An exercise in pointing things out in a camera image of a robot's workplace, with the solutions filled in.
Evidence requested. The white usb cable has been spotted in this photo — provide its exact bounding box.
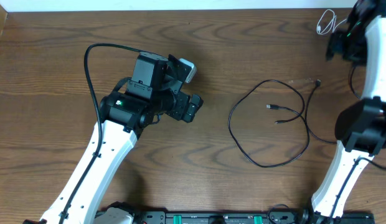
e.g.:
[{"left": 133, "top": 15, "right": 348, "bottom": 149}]
[{"left": 316, "top": 9, "right": 348, "bottom": 35}]

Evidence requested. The black usb cable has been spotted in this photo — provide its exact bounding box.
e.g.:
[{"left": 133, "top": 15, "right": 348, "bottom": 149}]
[
  {"left": 227, "top": 79, "right": 311, "bottom": 169},
  {"left": 304, "top": 79, "right": 337, "bottom": 145}
]

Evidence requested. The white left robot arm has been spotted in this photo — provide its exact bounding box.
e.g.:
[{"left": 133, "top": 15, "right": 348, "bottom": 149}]
[{"left": 38, "top": 52, "right": 203, "bottom": 223}]

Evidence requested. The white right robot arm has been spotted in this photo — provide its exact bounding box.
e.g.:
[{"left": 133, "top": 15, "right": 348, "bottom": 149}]
[{"left": 307, "top": 0, "right": 386, "bottom": 223}]

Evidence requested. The black right camera cable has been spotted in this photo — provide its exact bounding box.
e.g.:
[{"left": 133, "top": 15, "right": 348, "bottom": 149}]
[{"left": 329, "top": 65, "right": 386, "bottom": 218}]

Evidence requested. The black camera cable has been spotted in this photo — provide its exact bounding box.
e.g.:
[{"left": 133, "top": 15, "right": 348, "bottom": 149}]
[
  {"left": 57, "top": 43, "right": 150, "bottom": 224},
  {"left": 329, "top": 65, "right": 386, "bottom": 218}
]

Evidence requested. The black left camera cable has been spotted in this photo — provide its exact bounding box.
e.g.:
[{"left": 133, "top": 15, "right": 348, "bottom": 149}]
[{"left": 57, "top": 43, "right": 150, "bottom": 224}]

